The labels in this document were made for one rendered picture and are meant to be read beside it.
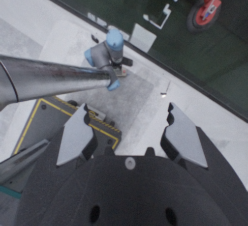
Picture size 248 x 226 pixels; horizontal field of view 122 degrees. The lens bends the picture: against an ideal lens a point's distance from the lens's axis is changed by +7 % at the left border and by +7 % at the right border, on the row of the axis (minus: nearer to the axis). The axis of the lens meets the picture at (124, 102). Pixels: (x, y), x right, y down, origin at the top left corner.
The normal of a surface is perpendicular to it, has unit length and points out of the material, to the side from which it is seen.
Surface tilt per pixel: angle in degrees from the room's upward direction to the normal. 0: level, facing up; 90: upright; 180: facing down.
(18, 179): 90
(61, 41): 10
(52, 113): 0
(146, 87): 0
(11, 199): 90
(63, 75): 63
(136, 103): 0
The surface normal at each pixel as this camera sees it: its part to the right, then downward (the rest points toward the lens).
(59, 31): -0.22, -0.04
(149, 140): 0.18, 0.18
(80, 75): 0.89, -0.11
